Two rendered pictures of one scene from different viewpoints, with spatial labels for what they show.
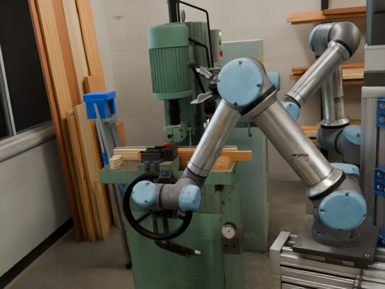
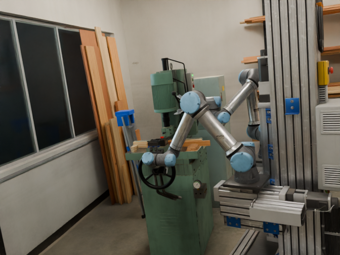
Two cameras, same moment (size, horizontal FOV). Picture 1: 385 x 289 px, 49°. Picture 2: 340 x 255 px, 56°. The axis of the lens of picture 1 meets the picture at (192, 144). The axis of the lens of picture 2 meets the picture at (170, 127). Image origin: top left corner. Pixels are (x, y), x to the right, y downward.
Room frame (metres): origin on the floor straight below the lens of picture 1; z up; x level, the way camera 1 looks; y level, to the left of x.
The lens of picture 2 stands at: (-0.67, -0.13, 1.49)
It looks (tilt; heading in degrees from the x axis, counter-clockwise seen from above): 10 degrees down; 4
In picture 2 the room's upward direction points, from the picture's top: 6 degrees counter-clockwise
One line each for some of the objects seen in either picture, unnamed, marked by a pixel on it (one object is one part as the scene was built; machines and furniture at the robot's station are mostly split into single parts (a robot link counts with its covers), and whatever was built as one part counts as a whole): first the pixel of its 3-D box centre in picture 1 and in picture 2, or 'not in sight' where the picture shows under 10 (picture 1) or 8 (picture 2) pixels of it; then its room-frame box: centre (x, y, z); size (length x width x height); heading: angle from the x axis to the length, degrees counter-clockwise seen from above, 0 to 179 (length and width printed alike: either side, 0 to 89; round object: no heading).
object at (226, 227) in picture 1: (229, 231); (197, 185); (1.60, -0.13, 0.65); 0.06 x 0.04 x 0.08; 75
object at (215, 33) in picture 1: (213, 46); (189, 82); (2.15, -0.14, 1.40); 0.10 x 0.06 x 0.16; 165
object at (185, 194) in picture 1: (181, 195); (166, 159); (1.19, 0.04, 0.98); 0.11 x 0.11 x 0.08; 74
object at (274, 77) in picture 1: (265, 83); (213, 102); (1.62, -0.30, 1.25); 0.11 x 0.08 x 0.09; 75
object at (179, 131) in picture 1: (177, 132); (168, 131); (1.89, 0.07, 1.03); 0.14 x 0.07 x 0.09; 165
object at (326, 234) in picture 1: (337, 221); (246, 171); (1.18, -0.42, 0.87); 0.15 x 0.15 x 0.10
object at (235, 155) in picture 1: (192, 155); (177, 144); (1.86, 0.00, 0.92); 0.54 x 0.02 x 0.04; 75
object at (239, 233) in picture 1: (232, 239); (200, 190); (1.67, -0.15, 0.58); 0.12 x 0.08 x 0.08; 165
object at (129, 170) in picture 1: (166, 173); (162, 154); (1.78, 0.12, 0.87); 0.61 x 0.30 x 0.06; 75
